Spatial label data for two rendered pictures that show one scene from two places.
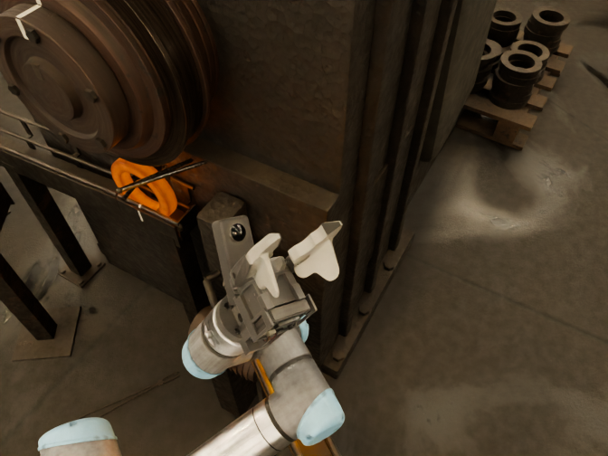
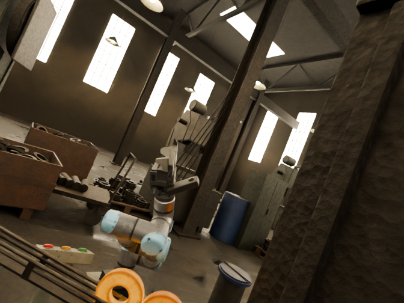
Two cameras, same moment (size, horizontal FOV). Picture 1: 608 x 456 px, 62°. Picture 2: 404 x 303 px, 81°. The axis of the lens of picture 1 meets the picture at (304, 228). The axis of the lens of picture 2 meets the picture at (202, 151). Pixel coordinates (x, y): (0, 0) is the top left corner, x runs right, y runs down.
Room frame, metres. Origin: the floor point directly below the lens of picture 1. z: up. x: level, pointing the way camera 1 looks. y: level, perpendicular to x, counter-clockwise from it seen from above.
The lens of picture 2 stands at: (0.79, -0.66, 1.22)
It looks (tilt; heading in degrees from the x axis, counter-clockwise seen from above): 3 degrees up; 117
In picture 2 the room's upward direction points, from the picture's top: 22 degrees clockwise
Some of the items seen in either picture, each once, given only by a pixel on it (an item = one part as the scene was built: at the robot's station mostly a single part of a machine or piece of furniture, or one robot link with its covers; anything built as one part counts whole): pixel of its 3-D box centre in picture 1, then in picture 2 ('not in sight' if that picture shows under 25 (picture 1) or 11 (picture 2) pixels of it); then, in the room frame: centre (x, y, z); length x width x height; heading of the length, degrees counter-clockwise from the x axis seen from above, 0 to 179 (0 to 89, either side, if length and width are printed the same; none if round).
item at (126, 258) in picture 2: not in sight; (131, 251); (-0.05, 0.63, 0.53); 0.13 x 0.12 x 0.14; 29
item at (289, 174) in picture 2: not in sight; (284, 192); (-0.14, 8.58, 1.36); 1.37 x 1.16 x 2.71; 140
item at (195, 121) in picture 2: not in sight; (188, 149); (-2.57, 5.13, 1.42); 1.43 x 1.22 x 2.85; 155
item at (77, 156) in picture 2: not in sight; (57, 154); (-3.19, 2.03, 0.38); 1.03 x 0.83 x 0.75; 63
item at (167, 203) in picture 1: (144, 187); not in sight; (0.87, 0.40, 0.75); 0.18 x 0.03 x 0.18; 59
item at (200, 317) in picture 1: (242, 374); not in sight; (0.59, 0.18, 0.27); 0.22 x 0.13 x 0.53; 60
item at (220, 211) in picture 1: (227, 239); not in sight; (0.76, 0.19, 0.68); 0.11 x 0.08 x 0.24; 150
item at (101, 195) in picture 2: not in sight; (74, 173); (-1.82, 1.41, 0.48); 1.18 x 0.65 x 0.96; 50
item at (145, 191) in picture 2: not in sight; (178, 197); (-1.37, 3.40, 0.43); 1.23 x 0.93 x 0.87; 58
